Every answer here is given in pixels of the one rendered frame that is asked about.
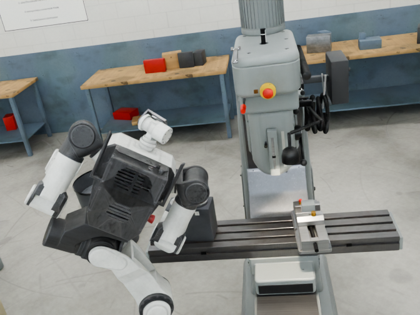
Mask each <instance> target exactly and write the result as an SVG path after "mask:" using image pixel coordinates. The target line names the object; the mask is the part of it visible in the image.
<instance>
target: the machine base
mask: <svg viewBox="0 0 420 315"><path fill-rule="evenodd" d="M319 257H320V265H319V267H320V268H319V270H320V274H321V281H322V288H323V290H322V291H321V292H319V293H318V294H319V301H320V305H321V313H322V315H338V311H337V307H336V302H335V298H334V293H333V287H332V283H331V278H330V274H329V268H328V262H327V259H326V256H325V255H323V254H320V255H319ZM248 262H249V259H248V258H247V259H245V260H244V269H243V284H242V313H241V315H254V300H255V295H254V294H252V292H251V286H252V274H251V273H250V268H249V264H248Z"/></svg>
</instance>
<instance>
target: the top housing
mask: <svg viewBox="0 0 420 315"><path fill-rule="evenodd" d="M266 41H267V44H261V36H245V35H240V36H238V37H237V38H236V42H235V45H234V49H236V48H238V46H240V47H241V50H239V51H238V63H237V64H233V58H232V61H231V64H232V73H233V79H234V89H235V93H236V94H237V95H238V96H239V97H242V98H256V97H262V96H261V95H260V88H261V86H262V85H263V84H265V83H271V84H273V85H274V86H275V88H276V94H275V95H281V94H290V93H294V92H296V91H297V90H298V89H299V88H300V87H301V70H300V58H299V51H298V47H297V45H296V42H295V39H294V36H293V33H292V31H290V30H288V29H284V30H283V31H281V32H277V33H274V34H269V35H266ZM255 89H258V93H257V94H254V90H255Z"/></svg>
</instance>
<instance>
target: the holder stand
mask: <svg viewBox="0 0 420 315"><path fill-rule="evenodd" d="M174 199H175V197H172V198H171V199H170V201H169V203H168V205H167V207H166V209H165V211H167V212H169V210H170V208H171V205H173V201H174ZM217 229H218V224H217V219H216V212H215V207H214V200H213V197H212V196H211V197H208V199H207V201H206V202H204V203H202V204H199V205H198V206H197V208H196V210H195V212H194V214H193V215H192V218H191V220H190V222H189V224H188V226H187V229H186V231H185V237H186V240H185V241H214V238H215V235H216V231H217Z"/></svg>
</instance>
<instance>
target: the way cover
mask: <svg viewBox="0 0 420 315"><path fill-rule="evenodd" d="M247 180H248V188H249V205H250V215H251V218H270V217H279V216H291V211H292V210H294V209H293V202H294V201H299V199H302V200H308V189H307V181H306V167H305V166H302V165H292V166H291V168H290V169H289V170H288V171H287V172H284V173H282V174H280V175H278V176H272V175H270V174H265V173H263V172H262V171H261V170H260V169H259V168H254V169H247ZM280 193H281V194H280ZM267 206H268V207H267ZM267 214H268V215H267Z"/></svg>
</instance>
